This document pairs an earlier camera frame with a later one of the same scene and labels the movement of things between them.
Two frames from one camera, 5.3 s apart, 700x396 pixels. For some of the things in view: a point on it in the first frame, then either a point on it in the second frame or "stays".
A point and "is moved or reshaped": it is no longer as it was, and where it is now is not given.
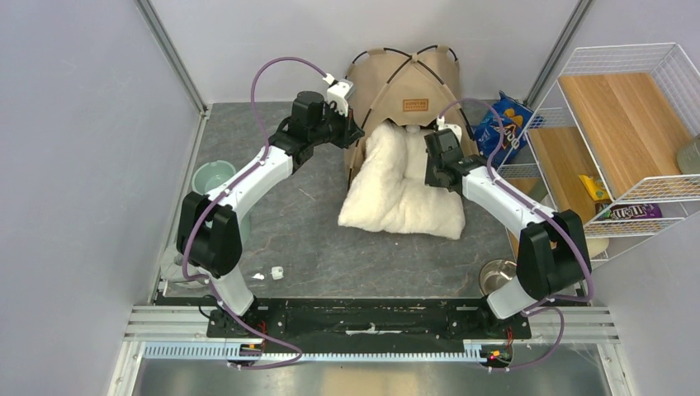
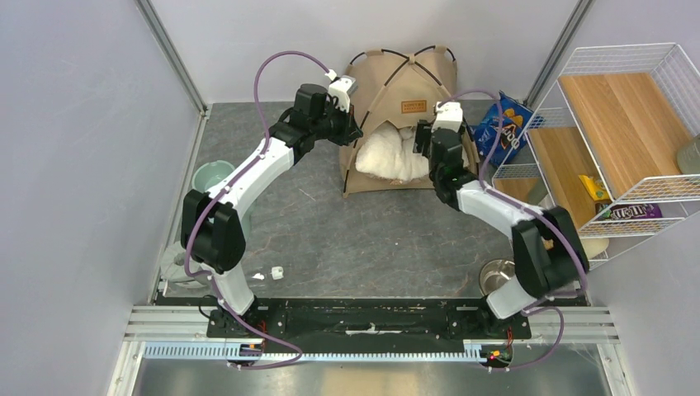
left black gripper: [339, 128] stays
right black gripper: [437, 145] -> [424, 139]
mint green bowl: [210, 174] stays
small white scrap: [277, 272] stays
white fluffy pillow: [390, 191] is moved or reshaped
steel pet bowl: [496, 272] stays
